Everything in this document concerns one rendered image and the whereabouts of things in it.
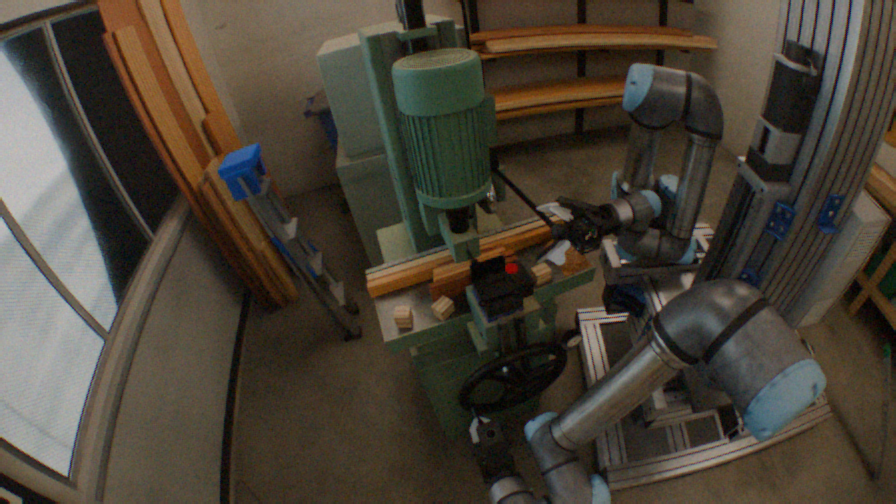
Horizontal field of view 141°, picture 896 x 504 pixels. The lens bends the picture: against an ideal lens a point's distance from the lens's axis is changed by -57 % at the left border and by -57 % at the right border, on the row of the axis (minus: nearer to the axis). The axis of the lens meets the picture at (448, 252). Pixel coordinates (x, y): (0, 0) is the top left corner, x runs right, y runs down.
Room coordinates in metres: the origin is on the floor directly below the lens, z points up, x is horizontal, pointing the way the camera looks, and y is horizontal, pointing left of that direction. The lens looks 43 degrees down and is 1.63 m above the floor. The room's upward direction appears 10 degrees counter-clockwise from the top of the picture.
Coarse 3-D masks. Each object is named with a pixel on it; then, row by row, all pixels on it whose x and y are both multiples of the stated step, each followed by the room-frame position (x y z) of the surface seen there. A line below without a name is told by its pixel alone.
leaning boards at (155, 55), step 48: (144, 0) 1.89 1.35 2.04; (144, 48) 1.73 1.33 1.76; (192, 48) 2.23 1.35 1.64; (144, 96) 1.51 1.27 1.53; (192, 96) 2.03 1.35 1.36; (192, 144) 1.76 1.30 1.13; (240, 144) 2.30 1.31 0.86; (192, 192) 1.51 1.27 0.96; (240, 240) 1.49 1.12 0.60; (288, 288) 1.52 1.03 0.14
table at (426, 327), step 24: (528, 264) 0.67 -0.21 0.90; (552, 264) 0.66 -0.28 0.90; (408, 288) 0.66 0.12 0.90; (552, 288) 0.59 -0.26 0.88; (384, 312) 0.60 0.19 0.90; (432, 312) 0.57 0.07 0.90; (456, 312) 0.56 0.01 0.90; (384, 336) 0.52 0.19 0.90; (408, 336) 0.51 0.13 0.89; (432, 336) 0.52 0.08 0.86; (480, 336) 0.49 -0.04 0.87; (528, 336) 0.47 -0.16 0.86
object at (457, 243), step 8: (440, 216) 0.78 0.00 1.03; (440, 224) 0.77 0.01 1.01; (448, 224) 0.74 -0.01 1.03; (448, 232) 0.71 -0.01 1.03; (472, 232) 0.69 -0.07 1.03; (448, 240) 0.70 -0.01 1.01; (456, 240) 0.67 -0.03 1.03; (464, 240) 0.67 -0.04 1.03; (472, 240) 0.67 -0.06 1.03; (456, 248) 0.66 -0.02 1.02; (464, 248) 0.66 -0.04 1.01; (472, 248) 0.67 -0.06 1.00; (456, 256) 0.66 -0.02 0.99; (464, 256) 0.66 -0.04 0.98
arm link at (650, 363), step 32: (704, 288) 0.21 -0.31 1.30; (736, 288) 0.18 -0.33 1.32; (672, 320) 0.20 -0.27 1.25; (704, 320) 0.17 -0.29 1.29; (640, 352) 0.20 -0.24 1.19; (672, 352) 0.17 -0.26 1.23; (608, 384) 0.19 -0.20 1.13; (640, 384) 0.16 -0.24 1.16; (544, 416) 0.22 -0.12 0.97; (576, 416) 0.18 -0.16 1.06; (608, 416) 0.15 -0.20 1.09; (544, 448) 0.16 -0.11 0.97; (576, 448) 0.14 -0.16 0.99
